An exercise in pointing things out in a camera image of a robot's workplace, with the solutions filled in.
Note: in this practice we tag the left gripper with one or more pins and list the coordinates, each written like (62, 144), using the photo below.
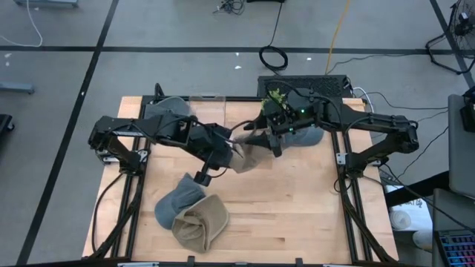
(211, 142)

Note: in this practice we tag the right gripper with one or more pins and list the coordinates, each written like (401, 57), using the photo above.
(280, 118)

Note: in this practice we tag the keyboard with coloured backlight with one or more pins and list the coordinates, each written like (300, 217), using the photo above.
(458, 252)

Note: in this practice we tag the black table frame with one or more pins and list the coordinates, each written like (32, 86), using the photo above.
(237, 99)

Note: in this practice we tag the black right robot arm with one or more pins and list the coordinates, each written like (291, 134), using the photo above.
(371, 120)

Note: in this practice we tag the grey metal bar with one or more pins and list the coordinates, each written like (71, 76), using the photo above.
(16, 88)

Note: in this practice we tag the black standing fan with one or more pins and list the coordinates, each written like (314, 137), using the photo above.
(464, 18)

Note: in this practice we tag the grey baseball cap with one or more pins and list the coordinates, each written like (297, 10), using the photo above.
(167, 107)
(174, 207)
(310, 136)

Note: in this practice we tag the black perforated computer case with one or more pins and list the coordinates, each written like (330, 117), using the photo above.
(326, 85)

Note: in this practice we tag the beige baseball cap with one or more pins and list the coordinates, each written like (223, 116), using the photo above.
(248, 159)
(200, 226)

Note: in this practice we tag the grey desk top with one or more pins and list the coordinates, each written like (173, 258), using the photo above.
(462, 155)

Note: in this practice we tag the green plant in white pot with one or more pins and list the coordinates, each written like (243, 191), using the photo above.
(276, 97)

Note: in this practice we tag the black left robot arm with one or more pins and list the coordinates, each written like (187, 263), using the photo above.
(111, 126)

